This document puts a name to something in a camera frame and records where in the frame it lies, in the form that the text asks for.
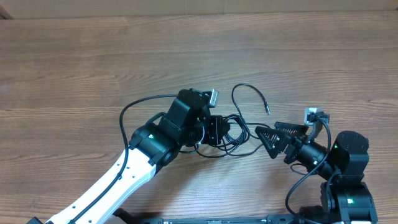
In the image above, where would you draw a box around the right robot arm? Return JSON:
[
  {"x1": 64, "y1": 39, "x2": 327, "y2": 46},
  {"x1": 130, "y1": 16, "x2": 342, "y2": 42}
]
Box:
[{"x1": 255, "y1": 120, "x2": 378, "y2": 223}]

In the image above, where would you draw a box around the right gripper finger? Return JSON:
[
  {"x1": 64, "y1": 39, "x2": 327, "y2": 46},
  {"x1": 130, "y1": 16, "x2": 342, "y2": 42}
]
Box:
[
  {"x1": 255, "y1": 126, "x2": 291, "y2": 159},
  {"x1": 274, "y1": 121, "x2": 308, "y2": 136}
]

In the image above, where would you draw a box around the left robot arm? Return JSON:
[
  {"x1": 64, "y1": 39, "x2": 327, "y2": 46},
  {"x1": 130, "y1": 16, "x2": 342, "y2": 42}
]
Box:
[{"x1": 48, "y1": 89, "x2": 222, "y2": 224}]

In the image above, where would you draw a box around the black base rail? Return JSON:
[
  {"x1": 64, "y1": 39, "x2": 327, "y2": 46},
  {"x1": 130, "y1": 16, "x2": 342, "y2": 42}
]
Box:
[{"x1": 113, "y1": 208, "x2": 302, "y2": 224}]

